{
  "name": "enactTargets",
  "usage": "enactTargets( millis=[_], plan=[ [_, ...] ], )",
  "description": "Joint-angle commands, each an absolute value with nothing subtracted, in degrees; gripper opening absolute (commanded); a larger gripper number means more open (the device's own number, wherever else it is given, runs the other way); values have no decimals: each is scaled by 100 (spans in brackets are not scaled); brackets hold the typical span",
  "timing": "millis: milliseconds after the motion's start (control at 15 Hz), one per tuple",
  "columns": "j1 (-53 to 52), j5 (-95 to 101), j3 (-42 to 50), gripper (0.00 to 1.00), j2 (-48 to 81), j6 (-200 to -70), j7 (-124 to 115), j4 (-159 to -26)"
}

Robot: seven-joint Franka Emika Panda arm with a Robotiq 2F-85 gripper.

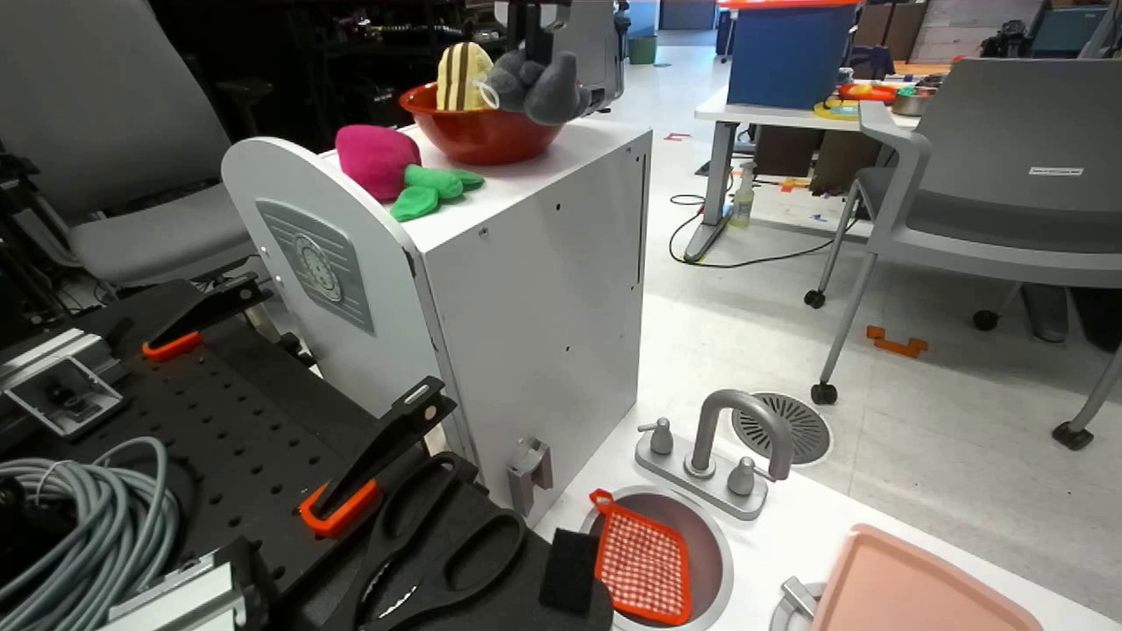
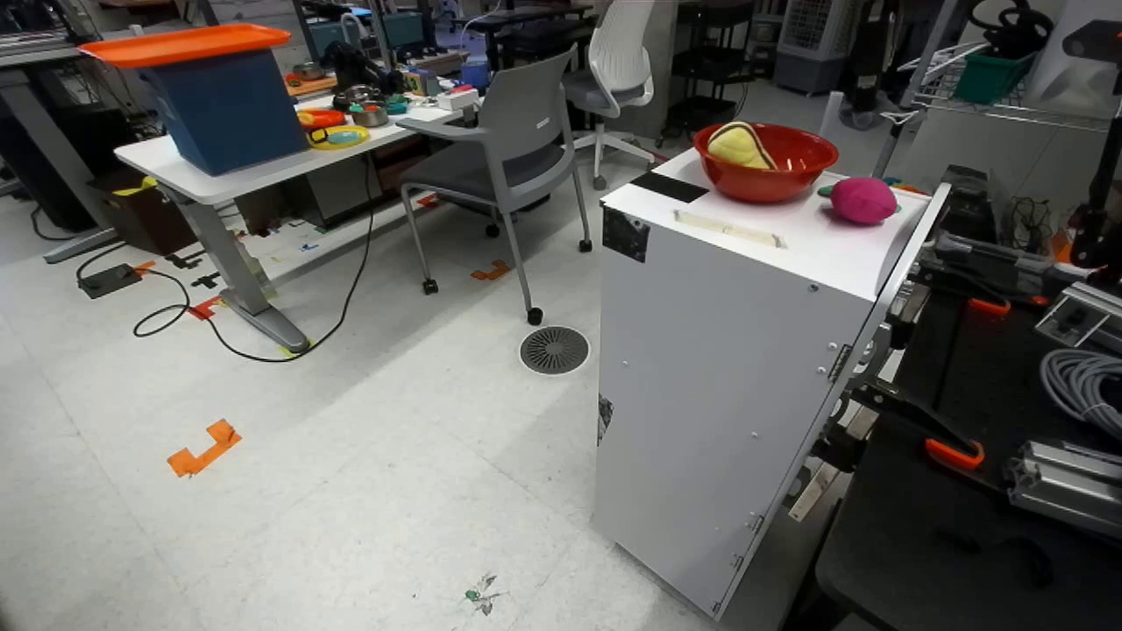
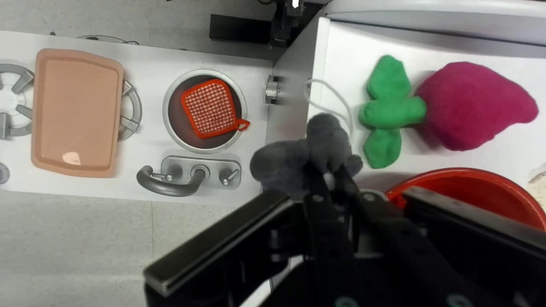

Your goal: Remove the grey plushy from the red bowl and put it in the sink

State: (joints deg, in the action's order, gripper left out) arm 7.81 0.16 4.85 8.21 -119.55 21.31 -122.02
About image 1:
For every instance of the orange square mesh pot holder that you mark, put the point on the orange square mesh pot holder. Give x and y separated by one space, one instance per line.
638 567

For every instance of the silver aluminium extrusion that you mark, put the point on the silver aluminium extrusion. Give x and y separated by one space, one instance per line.
176 598

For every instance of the green waste bin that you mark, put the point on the green waste bin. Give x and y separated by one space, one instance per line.
638 47

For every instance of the red plastic bowl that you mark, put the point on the red plastic bowl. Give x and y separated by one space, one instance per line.
479 139

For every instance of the grey toy faucet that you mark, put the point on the grey toy faucet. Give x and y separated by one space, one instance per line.
710 422

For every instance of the round toy sink basin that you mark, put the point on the round toy sink basin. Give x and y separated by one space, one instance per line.
707 547

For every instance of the black scissors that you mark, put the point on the black scissors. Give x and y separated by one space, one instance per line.
449 561

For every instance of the yellow brown-striped plush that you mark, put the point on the yellow brown-striped plush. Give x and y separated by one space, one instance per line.
461 74

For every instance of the white toy kitchen unit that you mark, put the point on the white toy kitchen unit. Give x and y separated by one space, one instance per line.
539 292

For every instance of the pink plastic tray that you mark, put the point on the pink plastic tray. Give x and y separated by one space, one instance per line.
912 590

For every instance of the large grey padded chair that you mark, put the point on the large grey padded chair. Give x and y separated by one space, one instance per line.
108 128

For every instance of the grey office chair with casters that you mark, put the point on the grey office chair with casters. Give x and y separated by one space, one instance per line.
1019 175

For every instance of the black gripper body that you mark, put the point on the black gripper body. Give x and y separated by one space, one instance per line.
534 20

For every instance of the black and white mounting box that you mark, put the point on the black and white mounting box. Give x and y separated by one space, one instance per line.
58 390

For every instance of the white office desk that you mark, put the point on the white office desk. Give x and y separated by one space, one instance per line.
759 114

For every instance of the magenta radish plush green leaves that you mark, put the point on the magenta radish plush green leaves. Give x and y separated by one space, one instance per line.
378 160

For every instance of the black rectangular block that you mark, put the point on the black rectangular block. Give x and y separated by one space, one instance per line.
569 572

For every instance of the clear spray bottle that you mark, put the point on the clear spray bottle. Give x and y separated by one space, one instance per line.
740 199

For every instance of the blue bin with orange lid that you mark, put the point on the blue bin with orange lid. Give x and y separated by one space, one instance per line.
791 57

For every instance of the grey mouse plushy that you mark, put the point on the grey mouse plushy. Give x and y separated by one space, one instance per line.
548 94

